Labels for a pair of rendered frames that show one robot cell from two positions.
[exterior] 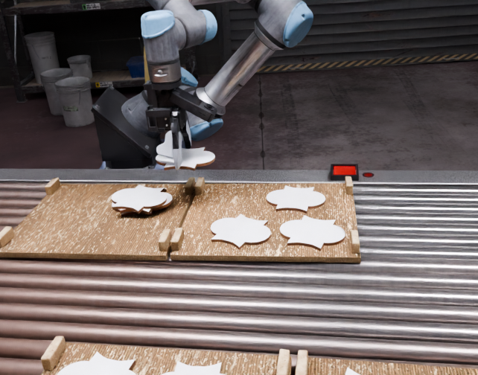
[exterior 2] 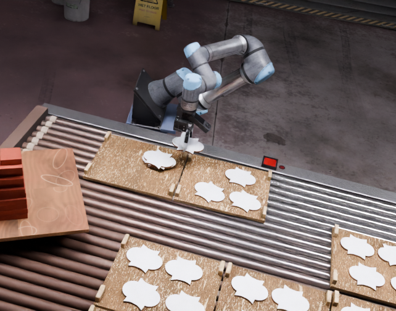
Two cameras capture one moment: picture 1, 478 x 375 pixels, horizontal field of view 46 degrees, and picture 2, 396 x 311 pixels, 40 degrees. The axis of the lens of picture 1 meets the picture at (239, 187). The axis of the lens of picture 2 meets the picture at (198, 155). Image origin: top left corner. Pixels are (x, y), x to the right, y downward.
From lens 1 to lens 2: 1.24 m
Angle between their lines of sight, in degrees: 11
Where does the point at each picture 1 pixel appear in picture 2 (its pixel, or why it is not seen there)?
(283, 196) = (234, 174)
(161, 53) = (190, 97)
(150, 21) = (190, 82)
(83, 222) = (127, 166)
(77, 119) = (75, 15)
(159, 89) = (185, 113)
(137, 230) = (156, 179)
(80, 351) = (135, 242)
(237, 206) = (209, 174)
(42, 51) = not seen: outside the picture
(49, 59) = not seen: outside the picture
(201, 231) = (189, 187)
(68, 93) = not seen: outside the picture
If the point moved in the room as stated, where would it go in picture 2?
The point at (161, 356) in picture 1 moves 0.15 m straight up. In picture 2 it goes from (170, 251) to (175, 224)
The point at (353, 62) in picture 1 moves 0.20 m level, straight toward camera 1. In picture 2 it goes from (308, 10) to (306, 15)
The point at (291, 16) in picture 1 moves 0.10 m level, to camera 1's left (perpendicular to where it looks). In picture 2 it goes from (262, 71) to (241, 68)
